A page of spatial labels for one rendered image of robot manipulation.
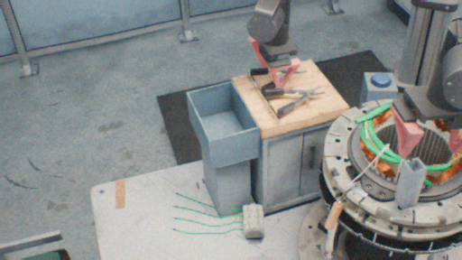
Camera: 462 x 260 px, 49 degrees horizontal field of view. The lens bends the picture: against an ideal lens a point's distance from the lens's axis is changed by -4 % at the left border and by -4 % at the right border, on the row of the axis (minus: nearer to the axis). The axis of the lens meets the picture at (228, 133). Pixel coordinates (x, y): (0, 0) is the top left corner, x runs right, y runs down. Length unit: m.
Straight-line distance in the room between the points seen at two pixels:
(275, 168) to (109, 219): 0.43
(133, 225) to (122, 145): 1.38
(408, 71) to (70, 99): 2.04
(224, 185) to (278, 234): 0.18
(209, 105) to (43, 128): 1.78
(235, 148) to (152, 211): 0.33
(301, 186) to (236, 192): 0.16
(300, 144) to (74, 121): 1.88
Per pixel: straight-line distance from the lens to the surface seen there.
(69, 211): 2.43
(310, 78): 1.20
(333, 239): 1.12
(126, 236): 1.28
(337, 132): 1.02
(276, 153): 1.14
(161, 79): 3.02
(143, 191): 1.36
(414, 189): 0.89
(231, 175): 1.17
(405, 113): 0.74
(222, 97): 1.21
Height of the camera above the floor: 1.78
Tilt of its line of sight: 43 degrees down
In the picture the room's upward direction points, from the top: 3 degrees counter-clockwise
